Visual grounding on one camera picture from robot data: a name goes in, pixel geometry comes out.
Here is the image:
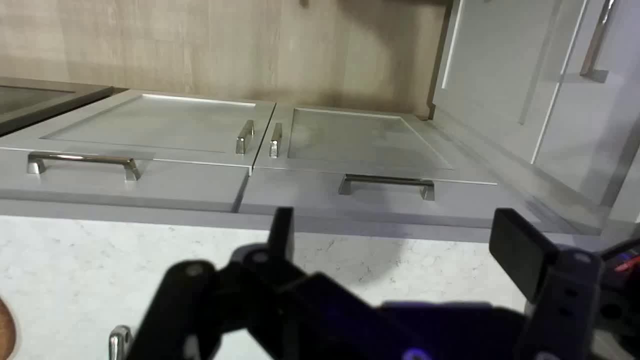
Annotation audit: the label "round cork trivet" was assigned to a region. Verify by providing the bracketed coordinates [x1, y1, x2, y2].
[0, 295, 21, 360]

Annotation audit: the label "white lower cabinet door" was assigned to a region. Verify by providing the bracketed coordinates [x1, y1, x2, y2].
[431, 0, 593, 168]
[252, 102, 499, 185]
[0, 87, 278, 175]

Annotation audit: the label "wide white drawer front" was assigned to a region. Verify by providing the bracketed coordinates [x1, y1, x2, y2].
[528, 0, 640, 215]

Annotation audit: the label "metal bar door handle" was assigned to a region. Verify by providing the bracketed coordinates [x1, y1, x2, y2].
[235, 118, 259, 155]
[268, 119, 284, 160]

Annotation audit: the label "metal bar drawer handle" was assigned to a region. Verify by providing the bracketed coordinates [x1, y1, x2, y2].
[26, 149, 145, 183]
[337, 172, 439, 201]
[579, 0, 621, 85]

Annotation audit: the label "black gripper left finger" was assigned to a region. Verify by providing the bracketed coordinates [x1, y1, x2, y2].
[127, 205, 377, 360]

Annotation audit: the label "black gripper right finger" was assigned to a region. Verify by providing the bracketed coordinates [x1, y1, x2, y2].
[488, 205, 607, 360]

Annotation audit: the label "black kitchen range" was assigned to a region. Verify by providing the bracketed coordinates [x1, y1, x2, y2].
[0, 77, 129, 137]

